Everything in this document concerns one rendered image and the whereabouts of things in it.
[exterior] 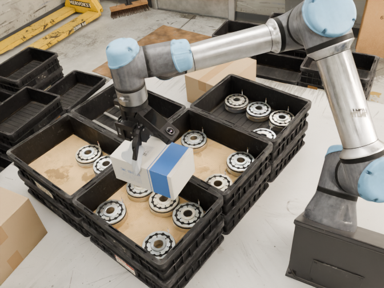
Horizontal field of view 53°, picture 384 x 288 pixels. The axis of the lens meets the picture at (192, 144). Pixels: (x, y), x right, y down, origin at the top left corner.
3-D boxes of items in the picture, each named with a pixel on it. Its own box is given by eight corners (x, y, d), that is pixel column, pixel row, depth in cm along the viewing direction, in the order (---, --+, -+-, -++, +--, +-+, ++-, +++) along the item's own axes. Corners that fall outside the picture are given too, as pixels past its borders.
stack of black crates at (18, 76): (48, 96, 315) (28, 46, 285) (76, 104, 303) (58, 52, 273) (11, 124, 290) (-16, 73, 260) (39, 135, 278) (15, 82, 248)
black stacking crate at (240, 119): (309, 124, 160) (312, 102, 153) (272, 166, 144) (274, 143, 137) (230, 95, 180) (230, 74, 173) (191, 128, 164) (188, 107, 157)
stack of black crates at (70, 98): (86, 107, 299) (74, 69, 276) (117, 116, 287) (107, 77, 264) (50, 138, 274) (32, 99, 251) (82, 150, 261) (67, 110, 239)
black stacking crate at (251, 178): (272, 167, 144) (274, 144, 136) (226, 219, 128) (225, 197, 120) (190, 129, 164) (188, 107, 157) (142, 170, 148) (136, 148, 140)
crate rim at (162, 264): (226, 202, 121) (225, 196, 120) (162, 272, 105) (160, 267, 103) (136, 152, 142) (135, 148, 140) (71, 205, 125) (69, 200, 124)
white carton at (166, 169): (195, 171, 113) (192, 148, 107) (174, 200, 105) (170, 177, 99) (139, 152, 121) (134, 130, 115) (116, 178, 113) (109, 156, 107)
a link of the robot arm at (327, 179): (345, 191, 120) (356, 149, 120) (370, 200, 107) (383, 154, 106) (310, 182, 118) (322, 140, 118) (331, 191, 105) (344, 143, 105)
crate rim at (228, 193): (274, 148, 138) (275, 143, 136) (226, 202, 121) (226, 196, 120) (188, 111, 158) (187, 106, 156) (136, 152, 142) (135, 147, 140)
